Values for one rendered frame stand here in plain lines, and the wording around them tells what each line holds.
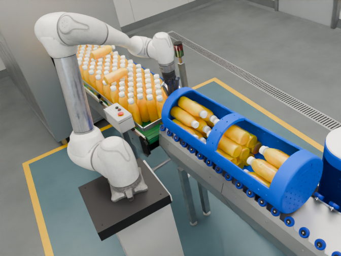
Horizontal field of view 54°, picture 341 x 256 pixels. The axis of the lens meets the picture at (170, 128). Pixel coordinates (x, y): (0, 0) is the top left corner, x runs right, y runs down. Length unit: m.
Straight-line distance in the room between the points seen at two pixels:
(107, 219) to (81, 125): 0.45
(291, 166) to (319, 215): 0.33
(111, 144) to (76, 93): 0.28
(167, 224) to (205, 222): 1.00
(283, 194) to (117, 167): 0.72
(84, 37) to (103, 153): 0.51
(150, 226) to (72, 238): 1.35
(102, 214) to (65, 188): 1.85
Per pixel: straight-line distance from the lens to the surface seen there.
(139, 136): 2.23
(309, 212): 1.68
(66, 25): 1.38
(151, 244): 1.88
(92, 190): 1.78
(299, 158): 1.47
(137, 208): 1.59
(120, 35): 1.55
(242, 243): 2.67
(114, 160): 1.54
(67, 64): 1.55
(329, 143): 1.86
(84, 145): 1.66
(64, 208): 3.28
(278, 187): 1.45
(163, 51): 1.80
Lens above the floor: 2.25
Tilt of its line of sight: 37 degrees down
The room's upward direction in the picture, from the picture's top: 13 degrees counter-clockwise
